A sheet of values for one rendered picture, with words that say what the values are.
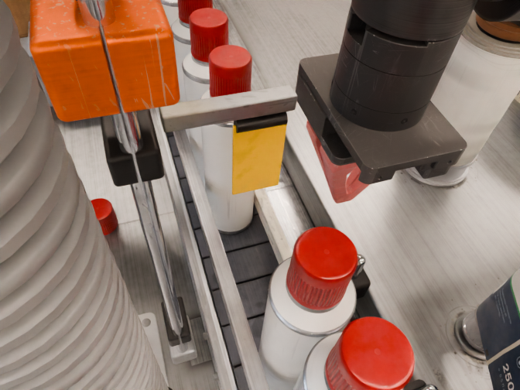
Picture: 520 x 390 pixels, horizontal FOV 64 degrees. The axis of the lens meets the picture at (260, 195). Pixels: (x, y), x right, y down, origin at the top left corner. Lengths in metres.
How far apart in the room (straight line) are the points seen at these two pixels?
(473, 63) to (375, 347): 0.33
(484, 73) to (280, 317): 0.32
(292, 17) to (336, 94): 0.70
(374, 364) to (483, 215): 0.39
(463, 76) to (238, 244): 0.29
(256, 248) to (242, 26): 0.55
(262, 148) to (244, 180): 0.03
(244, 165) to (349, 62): 0.08
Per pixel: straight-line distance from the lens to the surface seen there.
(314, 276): 0.21
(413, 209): 0.53
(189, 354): 0.39
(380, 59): 0.22
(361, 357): 0.19
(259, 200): 0.44
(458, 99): 0.49
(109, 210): 0.52
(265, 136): 0.23
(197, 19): 0.38
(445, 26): 0.22
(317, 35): 0.89
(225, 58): 0.33
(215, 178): 0.39
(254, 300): 0.42
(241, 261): 0.44
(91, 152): 0.64
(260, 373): 0.31
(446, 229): 0.53
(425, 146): 0.25
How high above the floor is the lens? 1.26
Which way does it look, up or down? 51 degrees down
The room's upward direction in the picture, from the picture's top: 5 degrees clockwise
